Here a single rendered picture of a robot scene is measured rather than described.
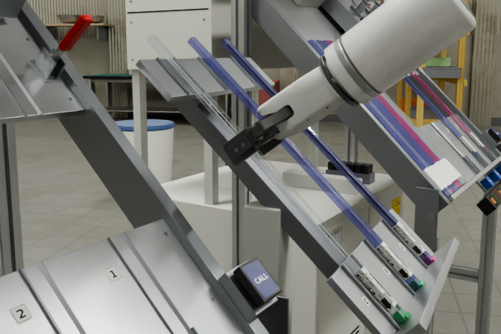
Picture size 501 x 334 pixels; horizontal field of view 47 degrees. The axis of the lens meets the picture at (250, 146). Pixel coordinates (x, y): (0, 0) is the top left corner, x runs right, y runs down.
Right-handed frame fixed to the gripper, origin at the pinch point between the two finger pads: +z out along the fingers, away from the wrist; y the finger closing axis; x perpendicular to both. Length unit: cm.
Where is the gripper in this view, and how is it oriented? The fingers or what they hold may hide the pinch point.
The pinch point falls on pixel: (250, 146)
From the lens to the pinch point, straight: 77.9
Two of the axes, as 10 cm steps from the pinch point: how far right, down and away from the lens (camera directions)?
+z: -7.3, 5.3, 4.4
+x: 5.4, 8.3, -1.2
